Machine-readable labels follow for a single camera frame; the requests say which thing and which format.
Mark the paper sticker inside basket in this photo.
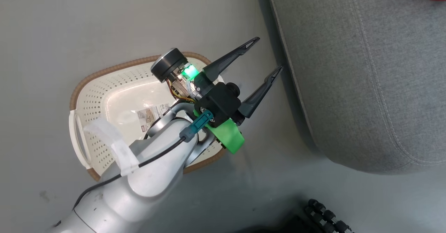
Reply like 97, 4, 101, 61
137, 102, 171, 133

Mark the cream perforated laundry basket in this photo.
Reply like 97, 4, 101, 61
69, 52, 227, 182

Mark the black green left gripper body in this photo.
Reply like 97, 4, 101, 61
151, 47, 245, 155

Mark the grey fabric sofa seat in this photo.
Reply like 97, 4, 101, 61
263, 0, 446, 174

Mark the white strap on arm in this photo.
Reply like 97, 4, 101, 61
84, 118, 140, 177

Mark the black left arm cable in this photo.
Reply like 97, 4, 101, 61
54, 110, 214, 226

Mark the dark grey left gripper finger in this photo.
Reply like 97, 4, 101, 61
238, 65, 284, 119
202, 37, 261, 83

